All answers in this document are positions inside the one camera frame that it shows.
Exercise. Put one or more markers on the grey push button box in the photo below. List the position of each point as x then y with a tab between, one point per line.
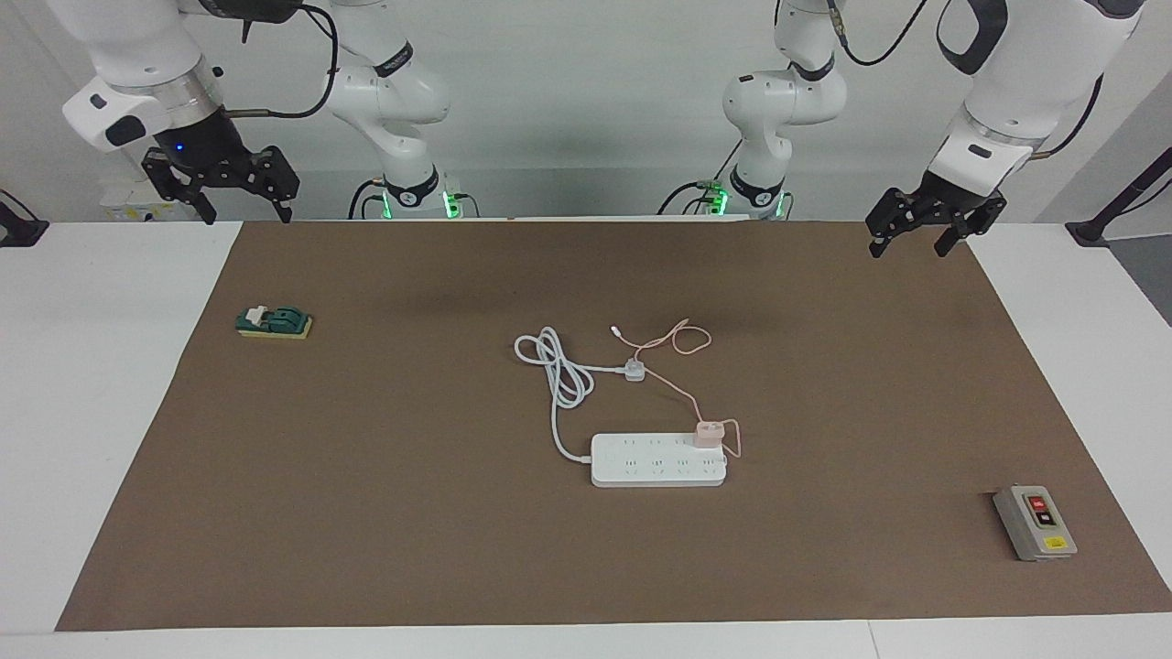
1035	526

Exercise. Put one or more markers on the black table clamp stand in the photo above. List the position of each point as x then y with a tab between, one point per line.
1094	229
20	231

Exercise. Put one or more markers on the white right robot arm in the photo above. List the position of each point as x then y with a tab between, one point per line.
389	101

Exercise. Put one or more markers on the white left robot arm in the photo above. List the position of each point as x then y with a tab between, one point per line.
778	101

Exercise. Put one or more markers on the brown paper table mat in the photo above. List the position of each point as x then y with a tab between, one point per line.
366	503

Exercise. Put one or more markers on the pink charger adapter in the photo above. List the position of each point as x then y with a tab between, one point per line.
708	434

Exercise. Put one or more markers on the green knife switch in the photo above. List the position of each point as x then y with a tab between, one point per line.
279	320

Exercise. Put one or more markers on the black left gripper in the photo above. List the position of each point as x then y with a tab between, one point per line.
957	197

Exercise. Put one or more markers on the white background box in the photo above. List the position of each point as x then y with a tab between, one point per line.
124	210

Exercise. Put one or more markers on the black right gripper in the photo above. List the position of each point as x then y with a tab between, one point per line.
206	151

